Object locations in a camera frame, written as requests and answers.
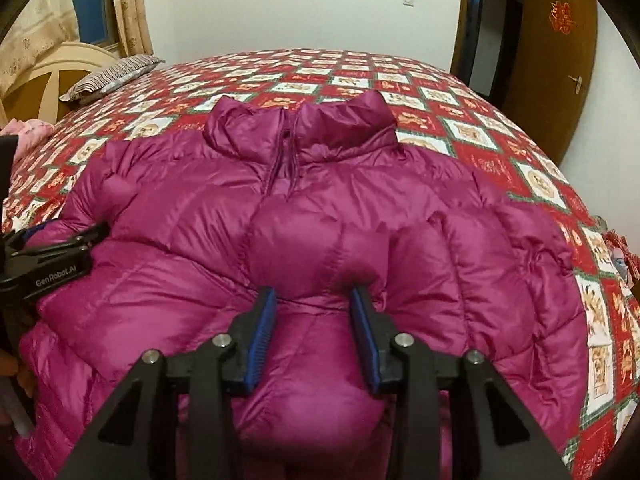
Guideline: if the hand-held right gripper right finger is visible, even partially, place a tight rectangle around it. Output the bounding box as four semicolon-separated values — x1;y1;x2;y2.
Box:
348;286;573;480

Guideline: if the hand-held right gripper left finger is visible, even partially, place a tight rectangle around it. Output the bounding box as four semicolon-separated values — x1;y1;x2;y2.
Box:
60;286;278;480

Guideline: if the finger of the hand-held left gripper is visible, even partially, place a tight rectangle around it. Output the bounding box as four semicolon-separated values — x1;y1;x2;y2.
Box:
14;221;112;262

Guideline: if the magenta puffer jacket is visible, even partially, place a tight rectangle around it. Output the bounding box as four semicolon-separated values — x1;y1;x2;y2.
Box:
15;91;588;480

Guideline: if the person's left hand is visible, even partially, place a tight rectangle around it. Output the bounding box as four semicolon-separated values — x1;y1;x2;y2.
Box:
0;350;35;413

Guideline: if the pink cloth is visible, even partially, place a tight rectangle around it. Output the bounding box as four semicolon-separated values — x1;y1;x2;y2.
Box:
0;119;56;161

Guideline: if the striped pillow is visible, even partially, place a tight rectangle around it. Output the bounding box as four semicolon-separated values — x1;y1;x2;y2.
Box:
60;55;166;103

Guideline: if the cream bed headboard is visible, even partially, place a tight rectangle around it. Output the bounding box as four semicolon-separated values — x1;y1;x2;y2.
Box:
0;42;118;126

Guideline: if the cream lace curtain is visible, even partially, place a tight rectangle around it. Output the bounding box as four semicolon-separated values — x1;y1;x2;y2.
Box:
0;0;81;86

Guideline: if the beige patterned curtain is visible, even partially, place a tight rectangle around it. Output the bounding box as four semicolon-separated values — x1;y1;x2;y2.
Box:
110;0;153;58

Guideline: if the window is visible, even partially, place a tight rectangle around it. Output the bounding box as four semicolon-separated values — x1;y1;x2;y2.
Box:
70;0;121;51

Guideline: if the red printed bear blanket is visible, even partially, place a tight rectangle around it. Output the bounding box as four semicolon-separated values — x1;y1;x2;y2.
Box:
0;50;640;480

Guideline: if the colourful cloth item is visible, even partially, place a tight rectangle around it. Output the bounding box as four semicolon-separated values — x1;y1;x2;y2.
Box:
600;217;640;286

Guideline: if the brown wooden door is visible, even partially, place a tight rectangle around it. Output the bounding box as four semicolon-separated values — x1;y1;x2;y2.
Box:
502;0;598;166

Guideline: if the red door decoration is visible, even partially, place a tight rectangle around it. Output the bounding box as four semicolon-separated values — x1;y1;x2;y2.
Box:
547;0;573;36

